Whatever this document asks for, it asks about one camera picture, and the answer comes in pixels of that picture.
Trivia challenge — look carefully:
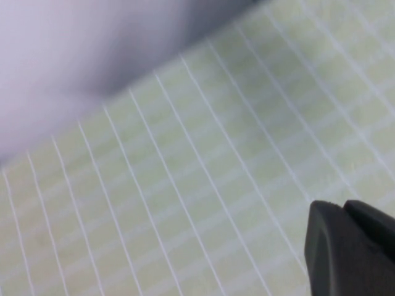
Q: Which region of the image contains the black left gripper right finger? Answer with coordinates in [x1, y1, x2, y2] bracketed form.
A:
[343, 199, 395, 245]

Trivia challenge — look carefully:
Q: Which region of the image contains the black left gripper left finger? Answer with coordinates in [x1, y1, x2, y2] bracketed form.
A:
[304, 199, 395, 296]

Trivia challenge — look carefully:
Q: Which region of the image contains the green checked tablecloth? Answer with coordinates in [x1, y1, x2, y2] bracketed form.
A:
[0, 0, 395, 296]

